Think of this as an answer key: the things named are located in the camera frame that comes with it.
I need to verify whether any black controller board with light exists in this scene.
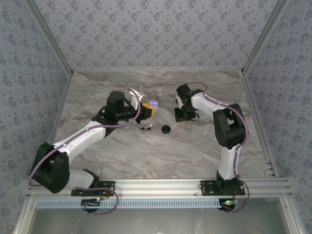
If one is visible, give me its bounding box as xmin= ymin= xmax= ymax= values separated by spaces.
xmin=220 ymin=198 xmax=238 ymax=212
xmin=81 ymin=198 xmax=102 ymax=211

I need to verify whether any grey metal panel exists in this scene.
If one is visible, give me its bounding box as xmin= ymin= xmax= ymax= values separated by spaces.
xmin=26 ymin=208 xmax=293 ymax=234

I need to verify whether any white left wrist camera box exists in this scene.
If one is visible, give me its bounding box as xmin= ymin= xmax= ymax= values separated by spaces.
xmin=128 ymin=87 xmax=145 ymax=110

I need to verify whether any aluminium table side rail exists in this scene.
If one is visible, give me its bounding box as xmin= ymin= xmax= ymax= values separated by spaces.
xmin=239 ymin=70 xmax=279 ymax=178

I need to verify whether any aluminium mounting rail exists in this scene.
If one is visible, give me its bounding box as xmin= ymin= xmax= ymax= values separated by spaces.
xmin=26 ymin=178 xmax=293 ymax=197

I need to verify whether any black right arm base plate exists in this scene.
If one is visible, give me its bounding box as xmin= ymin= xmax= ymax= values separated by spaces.
xmin=200 ymin=179 xmax=246 ymax=196

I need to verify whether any slotted grey cable duct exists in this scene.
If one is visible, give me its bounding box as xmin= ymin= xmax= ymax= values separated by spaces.
xmin=35 ymin=198 xmax=224 ymax=210

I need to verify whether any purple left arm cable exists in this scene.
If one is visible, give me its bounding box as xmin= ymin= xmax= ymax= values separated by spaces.
xmin=28 ymin=88 xmax=119 ymax=216

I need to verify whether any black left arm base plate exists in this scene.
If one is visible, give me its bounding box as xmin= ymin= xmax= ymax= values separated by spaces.
xmin=71 ymin=181 xmax=116 ymax=197

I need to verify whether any aluminium frame post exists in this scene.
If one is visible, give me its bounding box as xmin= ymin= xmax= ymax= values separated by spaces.
xmin=23 ymin=0 xmax=74 ymax=75
xmin=241 ymin=0 xmax=292 ymax=75

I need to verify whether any aluminium lower frame bar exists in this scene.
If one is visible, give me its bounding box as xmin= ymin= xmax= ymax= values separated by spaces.
xmin=277 ymin=196 xmax=303 ymax=234
xmin=13 ymin=196 xmax=38 ymax=234

